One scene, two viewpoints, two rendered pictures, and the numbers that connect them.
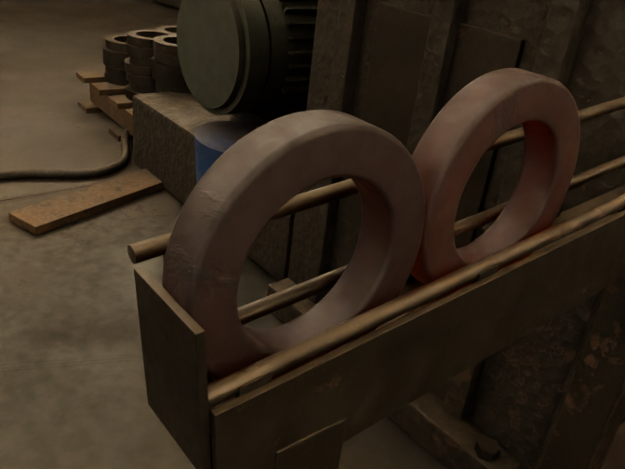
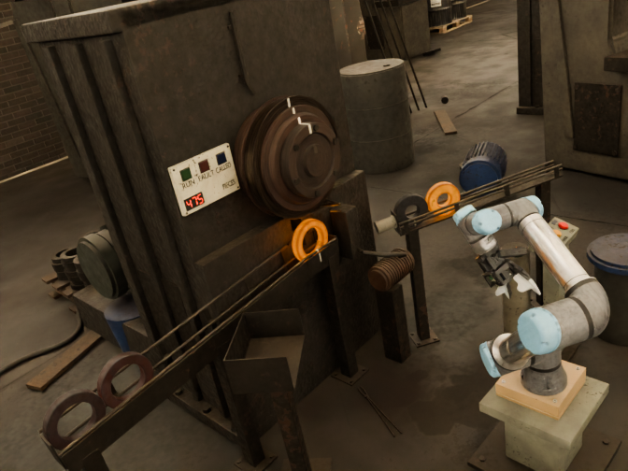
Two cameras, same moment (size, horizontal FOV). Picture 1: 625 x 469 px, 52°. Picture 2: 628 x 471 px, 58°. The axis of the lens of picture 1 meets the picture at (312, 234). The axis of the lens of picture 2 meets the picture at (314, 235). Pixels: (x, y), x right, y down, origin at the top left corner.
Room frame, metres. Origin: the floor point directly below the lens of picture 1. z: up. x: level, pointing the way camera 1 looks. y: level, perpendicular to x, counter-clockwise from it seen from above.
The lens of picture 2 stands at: (-1.05, -0.78, 1.79)
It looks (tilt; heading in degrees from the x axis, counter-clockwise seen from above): 26 degrees down; 359
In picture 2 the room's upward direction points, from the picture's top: 11 degrees counter-clockwise
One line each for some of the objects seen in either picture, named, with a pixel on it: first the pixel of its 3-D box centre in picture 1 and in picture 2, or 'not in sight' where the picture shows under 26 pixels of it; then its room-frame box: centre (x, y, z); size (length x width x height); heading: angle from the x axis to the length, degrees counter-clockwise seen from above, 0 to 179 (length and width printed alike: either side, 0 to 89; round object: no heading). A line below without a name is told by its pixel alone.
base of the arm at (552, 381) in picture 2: not in sight; (543, 369); (0.43, -1.50, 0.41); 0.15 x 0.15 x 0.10
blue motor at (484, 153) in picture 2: not in sight; (484, 167); (2.86, -2.23, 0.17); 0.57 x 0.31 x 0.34; 151
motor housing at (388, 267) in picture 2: not in sight; (396, 306); (1.18, -1.15, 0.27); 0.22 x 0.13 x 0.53; 131
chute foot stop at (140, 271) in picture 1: (172, 372); (53, 451); (0.29, 0.07, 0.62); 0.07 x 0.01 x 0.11; 41
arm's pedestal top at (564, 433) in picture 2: not in sight; (543, 397); (0.43, -1.50, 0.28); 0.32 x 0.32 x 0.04; 39
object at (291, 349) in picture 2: not in sight; (284, 415); (0.53, -0.59, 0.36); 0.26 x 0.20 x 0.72; 166
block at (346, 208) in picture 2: not in sight; (346, 231); (1.23, -0.99, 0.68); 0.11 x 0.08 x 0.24; 41
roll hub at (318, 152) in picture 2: not in sight; (312, 160); (0.99, -0.88, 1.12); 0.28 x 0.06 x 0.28; 131
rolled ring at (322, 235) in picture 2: not in sight; (310, 240); (1.07, -0.82, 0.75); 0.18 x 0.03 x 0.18; 130
